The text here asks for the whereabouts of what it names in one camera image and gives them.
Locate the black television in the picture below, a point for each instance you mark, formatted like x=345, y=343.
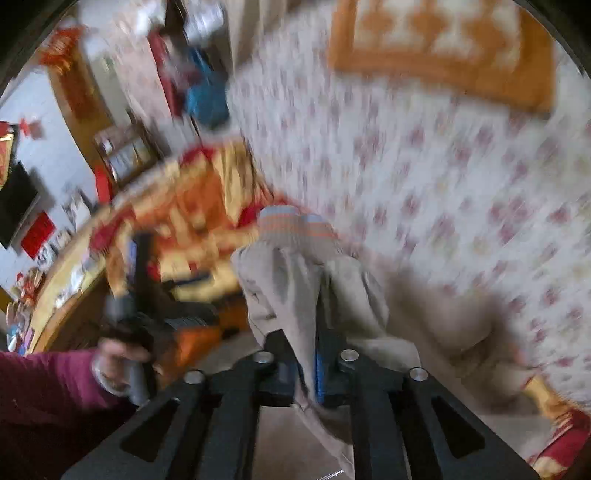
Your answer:
x=16, y=203

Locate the beige hooded sweatshirt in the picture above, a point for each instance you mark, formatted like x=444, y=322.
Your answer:
x=281, y=286

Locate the blue bag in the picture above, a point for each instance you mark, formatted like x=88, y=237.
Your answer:
x=207, y=99

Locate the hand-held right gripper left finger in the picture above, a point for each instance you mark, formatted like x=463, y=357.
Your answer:
x=277, y=381

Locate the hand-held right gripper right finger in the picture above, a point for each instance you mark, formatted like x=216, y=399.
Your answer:
x=332, y=385

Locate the person's left hand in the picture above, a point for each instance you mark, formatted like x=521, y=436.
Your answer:
x=113, y=357

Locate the red and yellow blanket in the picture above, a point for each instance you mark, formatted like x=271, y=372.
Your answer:
x=203, y=203

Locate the orange patterned blanket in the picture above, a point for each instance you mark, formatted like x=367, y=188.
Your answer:
x=443, y=69

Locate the person's left forearm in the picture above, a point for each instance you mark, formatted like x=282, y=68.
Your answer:
x=41, y=406

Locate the red wall decoration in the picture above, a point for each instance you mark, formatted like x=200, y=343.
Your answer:
x=62, y=48

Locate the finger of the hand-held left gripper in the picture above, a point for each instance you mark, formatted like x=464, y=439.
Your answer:
x=143, y=263

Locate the red hanging cloth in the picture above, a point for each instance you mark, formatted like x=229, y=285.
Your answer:
x=164, y=69

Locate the floral bed sheet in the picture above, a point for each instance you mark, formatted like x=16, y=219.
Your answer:
x=415, y=184

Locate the wooden cabinet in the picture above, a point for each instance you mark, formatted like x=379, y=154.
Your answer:
x=64, y=286

